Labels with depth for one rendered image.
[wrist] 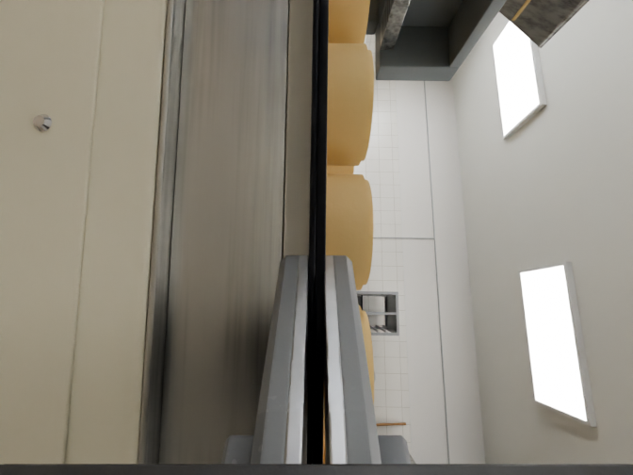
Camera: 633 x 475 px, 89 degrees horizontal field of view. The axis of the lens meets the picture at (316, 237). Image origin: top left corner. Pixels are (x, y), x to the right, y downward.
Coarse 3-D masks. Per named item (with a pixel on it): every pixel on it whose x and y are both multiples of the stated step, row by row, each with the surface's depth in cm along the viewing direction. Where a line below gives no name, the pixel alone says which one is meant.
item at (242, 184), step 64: (192, 0) 15; (256, 0) 15; (192, 64) 15; (256, 64) 14; (192, 128) 14; (256, 128) 14; (192, 192) 14; (256, 192) 14; (192, 256) 14; (256, 256) 14; (192, 320) 13; (256, 320) 13; (192, 384) 13; (256, 384) 13; (192, 448) 13
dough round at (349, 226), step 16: (336, 176) 13; (352, 176) 13; (336, 192) 12; (352, 192) 12; (368, 192) 12; (336, 208) 12; (352, 208) 12; (368, 208) 12; (336, 224) 12; (352, 224) 12; (368, 224) 12; (336, 240) 12; (352, 240) 12; (368, 240) 12; (352, 256) 12; (368, 256) 12; (368, 272) 12
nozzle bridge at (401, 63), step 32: (384, 0) 60; (416, 0) 59; (448, 0) 58; (480, 0) 52; (384, 32) 60; (416, 32) 65; (448, 32) 64; (480, 32) 55; (384, 64) 64; (416, 64) 64; (448, 64) 64
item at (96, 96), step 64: (0, 0) 14; (64, 0) 14; (128, 0) 14; (0, 64) 13; (64, 64) 13; (128, 64) 14; (0, 128) 13; (64, 128) 13; (128, 128) 13; (0, 192) 13; (64, 192) 13; (128, 192) 13; (0, 256) 13; (64, 256) 13; (128, 256) 13; (0, 320) 12; (64, 320) 12; (128, 320) 13; (0, 384) 12; (64, 384) 12; (128, 384) 12; (0, 448) 12; (64, 448) 12; (128, 448) 12
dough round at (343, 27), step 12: (336, 0) 13; (348, 0) 13; (360, 0) 13; (336, 12) 14; (348, 12) 14; (360, 12) 14; (336, 24) 14; (348, 24) 14; (360, 24) 14; (336, 36) 14; (348, 36) 14; (360, 36) 14
